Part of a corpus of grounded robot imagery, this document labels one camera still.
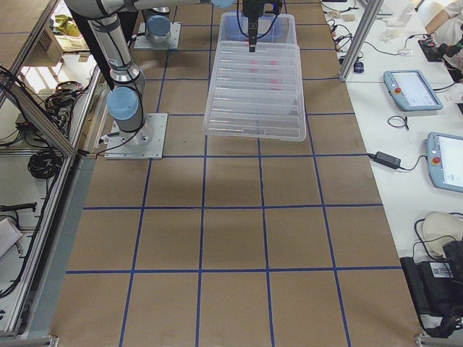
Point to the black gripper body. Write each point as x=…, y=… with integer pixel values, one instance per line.
x=252, y=8

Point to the clear plastic box lid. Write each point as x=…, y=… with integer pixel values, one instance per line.
x=240, y=100

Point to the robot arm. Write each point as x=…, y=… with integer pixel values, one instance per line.
x=158, y=25
x=125, y=101

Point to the clear plastic storage box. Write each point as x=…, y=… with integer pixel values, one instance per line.
x=282, y=31

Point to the cardboard box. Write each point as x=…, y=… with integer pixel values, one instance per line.
x=62, y=31

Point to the blue teach pendant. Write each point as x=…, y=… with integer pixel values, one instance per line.
x=411, y=91
x=444, y=153

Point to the black power adapter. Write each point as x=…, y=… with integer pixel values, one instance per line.
x=385, y=159

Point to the person in white coat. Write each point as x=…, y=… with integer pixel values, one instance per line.
x=446, y=28

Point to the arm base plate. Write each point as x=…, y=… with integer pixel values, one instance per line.
x=146, y=41
x=148, y=143

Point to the aluminium frame post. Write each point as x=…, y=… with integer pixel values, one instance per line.
x=366, y=22

